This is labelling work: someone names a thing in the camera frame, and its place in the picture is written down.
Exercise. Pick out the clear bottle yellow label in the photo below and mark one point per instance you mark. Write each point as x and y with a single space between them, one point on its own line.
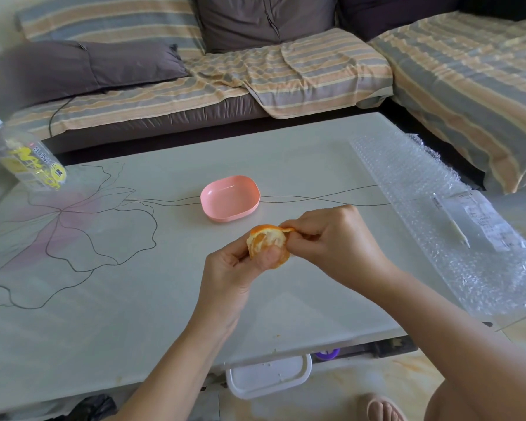
28 157

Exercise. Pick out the thin white stick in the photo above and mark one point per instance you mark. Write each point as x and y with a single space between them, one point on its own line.
456 228

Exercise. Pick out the black plastic bag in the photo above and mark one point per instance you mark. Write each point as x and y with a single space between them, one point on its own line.
92 407

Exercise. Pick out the striped sofa sheet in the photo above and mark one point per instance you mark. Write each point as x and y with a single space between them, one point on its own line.
315 74
464 78

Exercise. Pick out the person's left forearm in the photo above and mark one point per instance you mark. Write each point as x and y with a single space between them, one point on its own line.
175 372

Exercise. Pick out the white plastic container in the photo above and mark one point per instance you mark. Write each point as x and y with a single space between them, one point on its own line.
267 376

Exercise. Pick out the black box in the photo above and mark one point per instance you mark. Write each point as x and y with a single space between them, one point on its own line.
394 346

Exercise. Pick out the person's right leg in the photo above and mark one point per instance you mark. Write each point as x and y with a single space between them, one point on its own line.
438 407

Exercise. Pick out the clear bubble wrap sheet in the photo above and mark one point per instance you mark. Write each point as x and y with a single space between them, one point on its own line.
399 170

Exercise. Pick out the pink plastic dish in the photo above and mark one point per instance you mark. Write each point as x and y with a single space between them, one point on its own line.
230 198

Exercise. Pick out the black garment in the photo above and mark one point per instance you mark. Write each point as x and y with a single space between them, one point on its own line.
504 6

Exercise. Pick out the dark purple cushion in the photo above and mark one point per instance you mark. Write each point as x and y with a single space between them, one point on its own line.
394 15

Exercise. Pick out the person's right forearm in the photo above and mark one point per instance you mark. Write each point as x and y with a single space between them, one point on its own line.
456 342

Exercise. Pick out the dark brown sofa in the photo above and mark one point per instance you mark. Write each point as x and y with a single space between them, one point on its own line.
158 122

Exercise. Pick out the grey upright cushion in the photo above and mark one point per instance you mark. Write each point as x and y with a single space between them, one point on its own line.
263 19

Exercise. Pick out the person's right hand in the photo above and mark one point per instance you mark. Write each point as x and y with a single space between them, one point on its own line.
350 249

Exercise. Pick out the clear plastic bag paper label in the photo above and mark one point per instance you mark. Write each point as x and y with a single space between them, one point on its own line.
486 221

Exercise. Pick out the orange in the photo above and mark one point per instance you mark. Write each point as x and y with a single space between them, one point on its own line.
263 238

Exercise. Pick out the person's right foot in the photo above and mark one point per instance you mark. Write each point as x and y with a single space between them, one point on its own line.
379 409

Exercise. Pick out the grey flat pillow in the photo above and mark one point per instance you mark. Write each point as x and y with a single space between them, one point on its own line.
83 67

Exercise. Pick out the person's left hand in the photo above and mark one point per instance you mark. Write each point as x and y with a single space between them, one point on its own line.
221 280

